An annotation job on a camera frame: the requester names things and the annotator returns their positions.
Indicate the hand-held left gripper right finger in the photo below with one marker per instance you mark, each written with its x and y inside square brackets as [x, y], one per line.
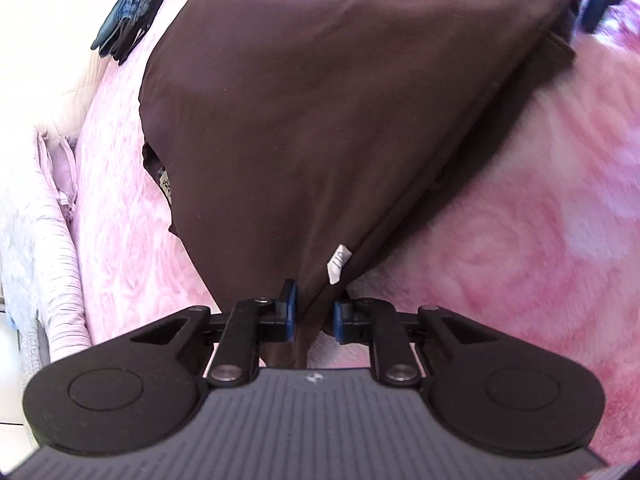
[338, 322]

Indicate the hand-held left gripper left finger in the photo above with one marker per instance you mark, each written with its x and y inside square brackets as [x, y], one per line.
[291, 310]

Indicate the dark brown garment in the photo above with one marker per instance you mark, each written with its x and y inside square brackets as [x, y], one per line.
[325, 110]

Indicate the pink floral blanket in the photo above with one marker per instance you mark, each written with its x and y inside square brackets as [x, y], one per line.
[525, 210]

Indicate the grey blanket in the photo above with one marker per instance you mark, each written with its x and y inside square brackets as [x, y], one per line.
[35, 340]

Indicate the white fluffy blanket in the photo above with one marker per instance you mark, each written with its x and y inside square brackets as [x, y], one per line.
[17, 240]

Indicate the dark blue cloth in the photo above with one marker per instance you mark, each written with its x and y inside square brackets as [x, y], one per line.
[127, 10]

